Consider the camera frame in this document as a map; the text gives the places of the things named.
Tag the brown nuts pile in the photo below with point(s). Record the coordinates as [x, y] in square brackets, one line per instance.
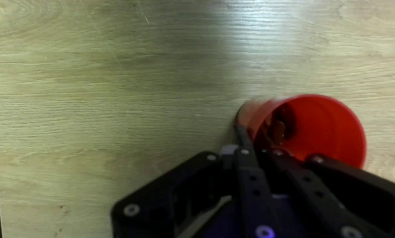
[281, 127]

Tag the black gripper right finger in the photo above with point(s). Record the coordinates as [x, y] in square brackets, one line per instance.
[337, 199]

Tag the orange plastic cup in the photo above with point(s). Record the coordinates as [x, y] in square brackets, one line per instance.
[324, 127]

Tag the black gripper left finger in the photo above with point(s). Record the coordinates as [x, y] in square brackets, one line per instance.
[250, 193]

